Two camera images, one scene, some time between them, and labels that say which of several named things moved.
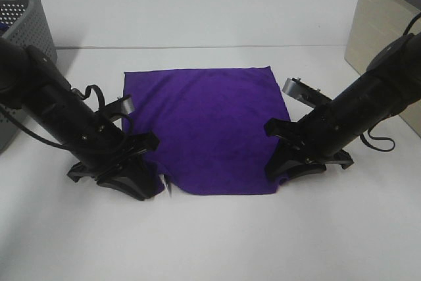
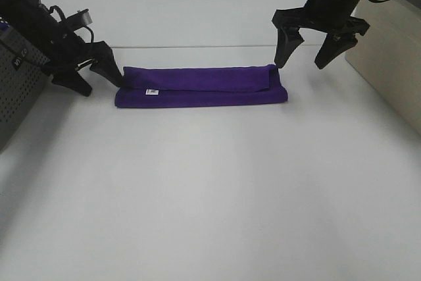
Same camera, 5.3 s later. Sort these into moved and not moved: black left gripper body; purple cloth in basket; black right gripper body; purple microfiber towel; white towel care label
Moved: white towel care label; black left gripper body; black right gripper body; purple microfiber towel
Not moved: purple cloth in basket
